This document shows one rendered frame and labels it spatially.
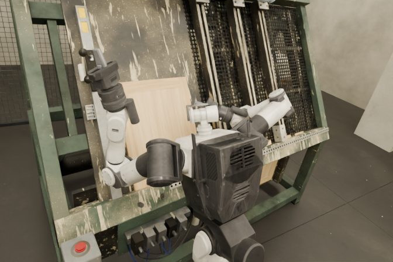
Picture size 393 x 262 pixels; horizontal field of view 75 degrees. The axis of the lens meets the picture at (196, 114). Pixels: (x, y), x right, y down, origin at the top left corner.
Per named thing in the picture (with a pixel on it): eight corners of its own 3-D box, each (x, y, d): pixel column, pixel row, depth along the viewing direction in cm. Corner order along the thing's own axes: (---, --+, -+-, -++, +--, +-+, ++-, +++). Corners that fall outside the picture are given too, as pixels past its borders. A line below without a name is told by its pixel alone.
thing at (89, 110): (86, 120, 123) (87, 120, 121) (83, 106, 123) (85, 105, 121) (95, 119, 125) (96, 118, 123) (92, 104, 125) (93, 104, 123)
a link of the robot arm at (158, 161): (157, 185, 95) (179, 176, 86) (135, 184, 89) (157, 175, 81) (155, 155, 100) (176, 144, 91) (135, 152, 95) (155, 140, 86)
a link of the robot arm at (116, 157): (122, 128, 107) (119, 162, 116) (101, 137, 99) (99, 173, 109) (140, 141, 102) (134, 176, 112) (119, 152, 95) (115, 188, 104)
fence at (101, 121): (110, 198, 126) (112, 200, 122) (73, 9, 125) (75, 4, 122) (120, 195, 129) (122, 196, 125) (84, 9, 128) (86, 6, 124)
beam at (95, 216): (56, 241, 117) (58, 249, 108) (51, 215, 117) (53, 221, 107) (318, 138, 240) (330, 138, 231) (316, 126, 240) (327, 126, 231)
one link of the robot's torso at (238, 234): (268, 266, 95) (265, 221, 92) (243, 285, 87) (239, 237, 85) (219, 233, 117) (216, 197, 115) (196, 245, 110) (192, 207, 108)
